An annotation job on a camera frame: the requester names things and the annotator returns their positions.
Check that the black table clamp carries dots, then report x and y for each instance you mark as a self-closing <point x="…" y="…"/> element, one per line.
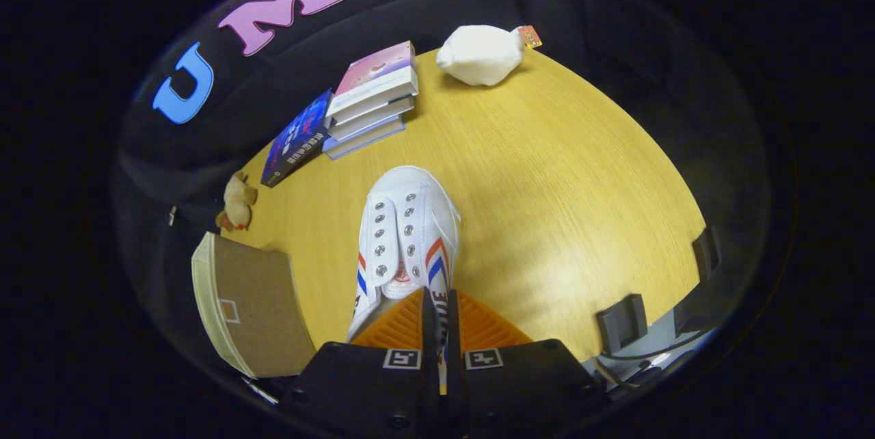
<point x="622" y="323"/>
<point x="706" y="254"/>

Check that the silver clip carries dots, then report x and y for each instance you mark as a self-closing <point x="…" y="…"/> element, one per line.
<point x="172" y="215"/>

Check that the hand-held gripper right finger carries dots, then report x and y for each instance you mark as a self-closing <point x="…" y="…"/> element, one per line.
<point x="526" y="384"/>

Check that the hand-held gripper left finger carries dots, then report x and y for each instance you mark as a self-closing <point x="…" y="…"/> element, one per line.
<point x="362" y="384"/>

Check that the white canvas shoe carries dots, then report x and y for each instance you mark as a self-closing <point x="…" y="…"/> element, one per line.
<point x="410" y="193"/>

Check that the dark blue book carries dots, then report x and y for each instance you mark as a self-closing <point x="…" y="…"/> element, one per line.
<point x="297" y="138"/>

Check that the grey book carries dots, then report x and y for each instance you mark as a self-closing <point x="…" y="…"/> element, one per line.
<point x="372" y="117"/>

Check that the brown plush dog toy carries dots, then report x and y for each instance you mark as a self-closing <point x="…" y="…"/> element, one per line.
<point x="237" y="203"/>

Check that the light blue book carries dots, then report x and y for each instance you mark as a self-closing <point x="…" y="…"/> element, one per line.
<point x="362" y="139"/>

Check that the beige fabric storage box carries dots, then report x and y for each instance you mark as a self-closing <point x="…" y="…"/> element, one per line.
<point x="260" y="309"/>

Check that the pink cover book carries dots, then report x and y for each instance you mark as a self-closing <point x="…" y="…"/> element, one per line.
<point x="379" y="70"/>

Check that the white plush toy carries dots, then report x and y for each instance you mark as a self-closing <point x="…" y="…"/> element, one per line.
<point x="478" y="56"/>

